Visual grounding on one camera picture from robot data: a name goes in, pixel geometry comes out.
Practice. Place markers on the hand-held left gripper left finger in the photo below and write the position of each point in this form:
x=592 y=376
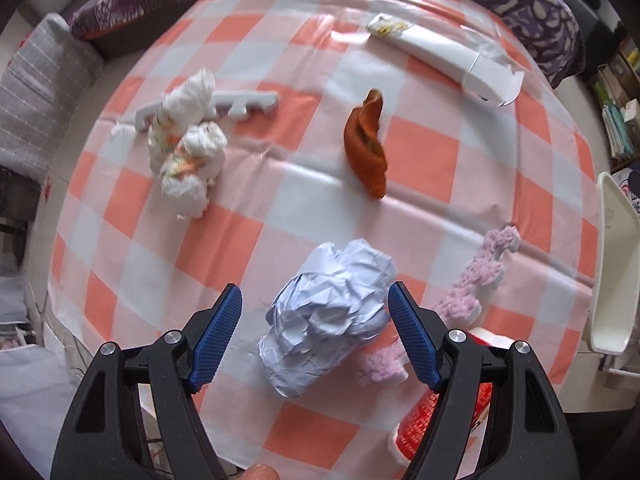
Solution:
x=215 y=340

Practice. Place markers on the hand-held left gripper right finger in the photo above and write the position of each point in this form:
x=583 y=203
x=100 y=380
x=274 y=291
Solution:
x=412 y=340

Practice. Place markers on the red instant noodle wrapper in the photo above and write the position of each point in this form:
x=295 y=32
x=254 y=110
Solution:
x=412 y=430

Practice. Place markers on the white paper ball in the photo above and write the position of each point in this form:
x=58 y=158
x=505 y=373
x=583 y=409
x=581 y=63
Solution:
x=325 y=310

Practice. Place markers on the white patterned cloth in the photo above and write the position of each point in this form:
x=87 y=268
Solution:
x=190 y=160

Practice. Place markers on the white plastic trash bin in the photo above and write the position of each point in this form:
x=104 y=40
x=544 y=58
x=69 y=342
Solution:
x=607 y=285

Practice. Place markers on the long white carton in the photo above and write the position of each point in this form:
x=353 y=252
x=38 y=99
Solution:
x=440 y=55

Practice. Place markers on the person's left hand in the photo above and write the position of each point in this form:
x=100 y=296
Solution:
x=257 y=473

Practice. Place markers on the orange checkered tablecloth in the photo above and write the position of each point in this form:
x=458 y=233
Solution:
x=300 y=200

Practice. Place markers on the stack of teal booklets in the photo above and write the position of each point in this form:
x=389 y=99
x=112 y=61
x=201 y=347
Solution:
x=617 y=130

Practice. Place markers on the grey checked cushion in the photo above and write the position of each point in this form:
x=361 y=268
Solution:
x=40 y=85

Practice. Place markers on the wooden bookshelf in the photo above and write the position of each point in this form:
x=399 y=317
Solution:
x=620 y=60

